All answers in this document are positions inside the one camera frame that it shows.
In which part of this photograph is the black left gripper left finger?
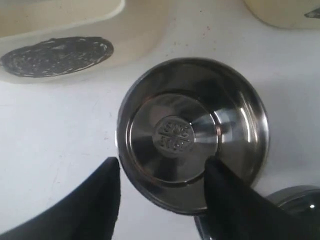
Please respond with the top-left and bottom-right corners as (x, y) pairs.
(0, 157), (121, 240)

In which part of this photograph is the cream bin with circle mark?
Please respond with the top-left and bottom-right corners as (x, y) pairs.
(0, 0), (176, 84)

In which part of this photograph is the steel cup without visible handle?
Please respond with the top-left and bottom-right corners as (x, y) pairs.
(115, 57), (270, 216)

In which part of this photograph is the steel bowl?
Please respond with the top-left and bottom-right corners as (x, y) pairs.
(194, 185), (320, 240)

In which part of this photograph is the cream bin with triangle mark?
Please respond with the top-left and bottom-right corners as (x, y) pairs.
(245, 0), (320, 29)

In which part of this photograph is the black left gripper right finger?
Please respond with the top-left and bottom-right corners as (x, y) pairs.
(204, 159), (320, 240)

